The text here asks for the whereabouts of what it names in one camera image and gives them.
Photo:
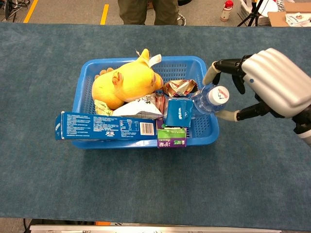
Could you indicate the tall blue carton box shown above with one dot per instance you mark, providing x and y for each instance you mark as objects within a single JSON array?
[{"x": 178, "y": 112}]

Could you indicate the aluminium profile rail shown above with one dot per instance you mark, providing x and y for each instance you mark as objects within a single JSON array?
[{"x": 145, "y": 229}]

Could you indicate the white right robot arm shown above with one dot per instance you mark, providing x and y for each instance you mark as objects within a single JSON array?
[{"x": 305, "y": 131}]

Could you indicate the clear water bottle white cap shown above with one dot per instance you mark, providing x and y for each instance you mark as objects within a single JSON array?
[{"x": 206, "y": 102}]

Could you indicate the teal felt table cloth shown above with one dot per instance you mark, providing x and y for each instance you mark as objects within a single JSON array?
[{"x": 48, "y": 182}]

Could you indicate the gold red snack bag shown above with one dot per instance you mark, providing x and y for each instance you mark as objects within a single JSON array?
[{"x": 178, "y": 87}]

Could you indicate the long blue cookie box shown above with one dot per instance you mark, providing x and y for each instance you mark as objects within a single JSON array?
[{"x": 97, "y": 126}]

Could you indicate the white snack bag black characters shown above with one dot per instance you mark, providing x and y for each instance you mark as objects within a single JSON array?
[{"x": 138, "y": 109}]

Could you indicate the purple green milk carton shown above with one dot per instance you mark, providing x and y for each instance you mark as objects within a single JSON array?
[{"x": 171, "y": 138}]

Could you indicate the blue perforated plastic basket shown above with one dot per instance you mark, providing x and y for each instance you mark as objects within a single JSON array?
[{"x": 184, "y": 70}]

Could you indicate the chrome office chair base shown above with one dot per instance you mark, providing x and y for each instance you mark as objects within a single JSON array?
[{"x": 182, "y": 19}]

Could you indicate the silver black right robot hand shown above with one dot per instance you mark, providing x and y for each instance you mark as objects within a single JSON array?
[{"x": 274, "y": 80}]

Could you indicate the black tripod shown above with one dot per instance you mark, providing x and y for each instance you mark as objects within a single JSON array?
[{"x": 252, "y": 14}]

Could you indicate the black robot base panel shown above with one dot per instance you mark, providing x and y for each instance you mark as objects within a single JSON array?
[{"x": 60, "y": 222}]

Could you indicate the yellow floor tape strip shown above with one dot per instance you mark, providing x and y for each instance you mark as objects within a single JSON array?
[
  {"x": 30, "y": 12},
  {"x": 104, "y": 14}
]

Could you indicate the yellow plush toy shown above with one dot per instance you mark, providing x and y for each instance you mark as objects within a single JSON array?
[{"x": 131, "y": 82}]

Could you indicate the person in olive trousers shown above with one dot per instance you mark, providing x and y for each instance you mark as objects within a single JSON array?
[{"x": 136, "y": 12}]

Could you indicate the brown cardboard box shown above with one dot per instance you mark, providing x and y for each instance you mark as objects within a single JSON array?
[{"x": 277, "y": 19}]

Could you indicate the red white drink bottle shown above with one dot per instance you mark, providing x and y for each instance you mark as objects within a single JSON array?
[{"x": 226, "y": 13}]

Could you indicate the green yellow snack packet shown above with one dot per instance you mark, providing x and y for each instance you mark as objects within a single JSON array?
[{"x": 102, "y": 108}]

